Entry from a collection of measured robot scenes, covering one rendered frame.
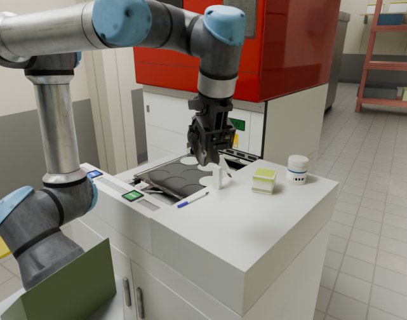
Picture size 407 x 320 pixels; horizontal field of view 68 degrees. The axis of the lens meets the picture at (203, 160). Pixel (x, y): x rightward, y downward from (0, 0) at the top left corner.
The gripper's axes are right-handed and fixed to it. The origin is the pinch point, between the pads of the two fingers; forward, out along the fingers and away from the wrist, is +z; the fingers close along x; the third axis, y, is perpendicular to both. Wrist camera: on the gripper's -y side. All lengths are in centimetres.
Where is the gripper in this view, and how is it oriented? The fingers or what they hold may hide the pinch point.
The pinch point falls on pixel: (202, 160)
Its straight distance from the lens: 75.8
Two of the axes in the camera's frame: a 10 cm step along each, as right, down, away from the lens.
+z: -1.0, 7.6, 6.4
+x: 9.5, -1.3, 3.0
